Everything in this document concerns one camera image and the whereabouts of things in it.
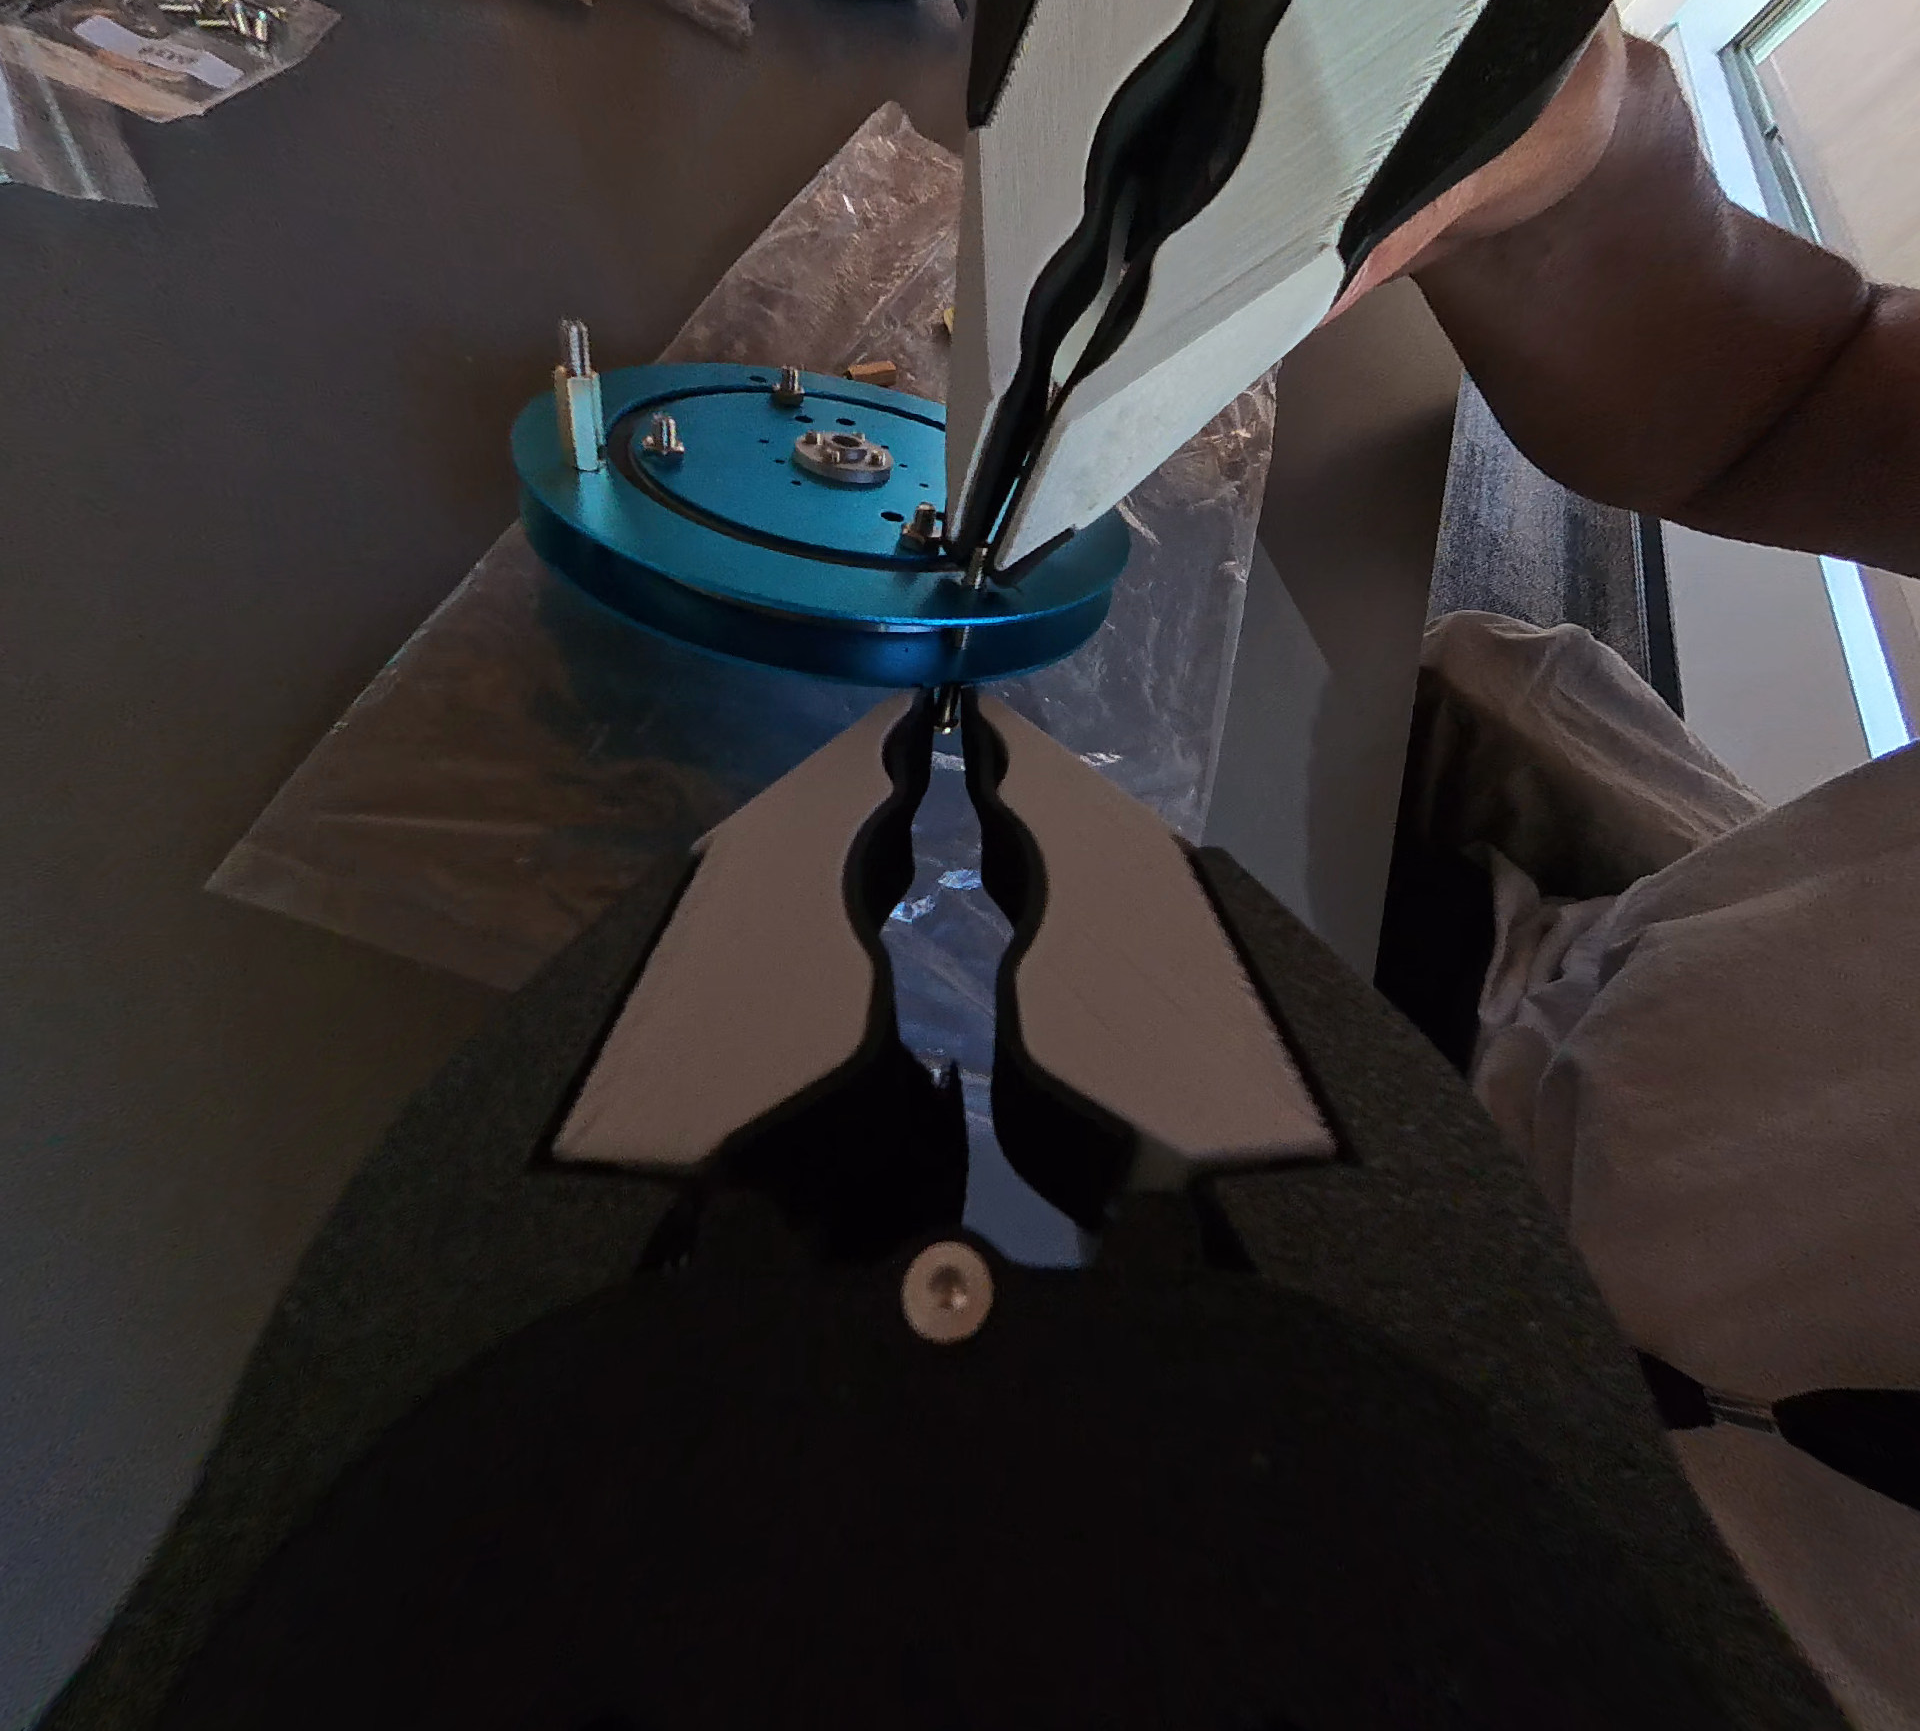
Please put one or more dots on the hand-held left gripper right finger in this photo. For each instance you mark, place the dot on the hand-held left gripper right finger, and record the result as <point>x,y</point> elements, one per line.
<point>1141,995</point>

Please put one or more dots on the blue metal turntable disc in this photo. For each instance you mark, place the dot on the blue metal turntable disc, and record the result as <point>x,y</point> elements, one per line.
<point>811,516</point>

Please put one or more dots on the person's right forearm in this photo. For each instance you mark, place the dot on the person's right forearm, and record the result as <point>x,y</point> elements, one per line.
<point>1680,320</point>

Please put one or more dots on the pile of small screw bags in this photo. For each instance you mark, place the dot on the pile of small screw bags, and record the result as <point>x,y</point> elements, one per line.
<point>151,36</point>

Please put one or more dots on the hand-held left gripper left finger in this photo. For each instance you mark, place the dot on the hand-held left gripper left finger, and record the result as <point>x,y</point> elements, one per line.
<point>751,995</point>

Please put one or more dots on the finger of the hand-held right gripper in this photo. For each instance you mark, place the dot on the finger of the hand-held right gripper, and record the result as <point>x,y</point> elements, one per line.
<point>1321,140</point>
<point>1050,110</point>

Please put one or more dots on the beige roller blind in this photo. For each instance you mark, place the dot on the beige roller blind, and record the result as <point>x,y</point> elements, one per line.
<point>1861,80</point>

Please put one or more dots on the clear plastic bag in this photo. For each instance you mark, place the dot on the clear plastic bag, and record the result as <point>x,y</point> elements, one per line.
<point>450,785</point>

